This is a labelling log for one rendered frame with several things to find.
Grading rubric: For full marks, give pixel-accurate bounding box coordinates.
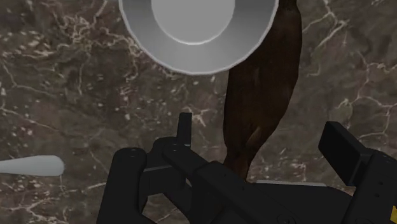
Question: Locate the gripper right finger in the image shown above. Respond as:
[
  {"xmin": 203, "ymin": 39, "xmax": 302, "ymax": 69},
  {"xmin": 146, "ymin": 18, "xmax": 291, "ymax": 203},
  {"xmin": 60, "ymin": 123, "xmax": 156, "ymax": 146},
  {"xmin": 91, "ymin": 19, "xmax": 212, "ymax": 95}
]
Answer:
[{"xmin": 317, "ymin": 120, "xmax": 397, "ymax": 224}]

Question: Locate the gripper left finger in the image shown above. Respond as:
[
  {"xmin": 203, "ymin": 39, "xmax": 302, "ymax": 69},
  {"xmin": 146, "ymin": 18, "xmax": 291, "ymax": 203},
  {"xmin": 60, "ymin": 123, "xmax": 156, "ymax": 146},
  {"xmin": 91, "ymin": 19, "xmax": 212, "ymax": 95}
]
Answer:
[{"xmin": 96, "ymin": 112, "xmax": 246, "ymax": 224}]

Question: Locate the dark brown wooden utensil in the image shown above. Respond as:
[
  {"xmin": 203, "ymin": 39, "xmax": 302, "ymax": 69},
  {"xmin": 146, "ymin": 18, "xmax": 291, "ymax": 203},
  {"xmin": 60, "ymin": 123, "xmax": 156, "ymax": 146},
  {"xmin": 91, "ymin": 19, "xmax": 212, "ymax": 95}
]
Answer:
[{"xmin": 222, "ymin": 0, "xmax": 303, "ymax": 182}]

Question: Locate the white bowl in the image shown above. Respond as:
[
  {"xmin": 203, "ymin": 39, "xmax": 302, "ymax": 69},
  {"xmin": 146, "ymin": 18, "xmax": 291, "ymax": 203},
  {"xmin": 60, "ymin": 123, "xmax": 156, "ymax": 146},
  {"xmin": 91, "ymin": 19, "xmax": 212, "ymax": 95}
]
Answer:
[{"xmin": 118, "ymin": 0, "xmax": 280, "ymax": 76}]

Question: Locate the white utensil handle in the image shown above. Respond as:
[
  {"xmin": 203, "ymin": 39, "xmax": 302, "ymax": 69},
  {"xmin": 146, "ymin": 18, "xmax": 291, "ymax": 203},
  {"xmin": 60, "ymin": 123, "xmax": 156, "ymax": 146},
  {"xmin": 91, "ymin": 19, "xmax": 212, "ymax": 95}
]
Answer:
[{"xmin": 0, "ymin": 155, "xmax": 66, "ymax": 178}]

